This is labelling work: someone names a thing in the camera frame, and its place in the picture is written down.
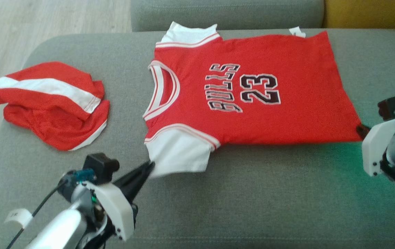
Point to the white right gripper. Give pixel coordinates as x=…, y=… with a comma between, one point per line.
x=373, y=148

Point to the red Bulls 23 jersey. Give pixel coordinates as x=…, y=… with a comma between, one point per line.
x=287, y=114

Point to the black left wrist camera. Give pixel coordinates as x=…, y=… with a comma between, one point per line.
x=100, y=166

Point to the grey sofa backrest cushion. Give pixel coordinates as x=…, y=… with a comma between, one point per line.
x=225, y=14

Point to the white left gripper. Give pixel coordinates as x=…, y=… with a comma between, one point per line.
x=114, y=207

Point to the yellow sofa backrest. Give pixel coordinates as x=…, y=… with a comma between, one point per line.
x=370, y=14

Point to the wide grey sofa seat cushion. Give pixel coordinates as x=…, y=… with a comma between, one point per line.
x=252, y=193

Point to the red shorts with white stripe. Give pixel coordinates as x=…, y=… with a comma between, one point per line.
x=52, y=128

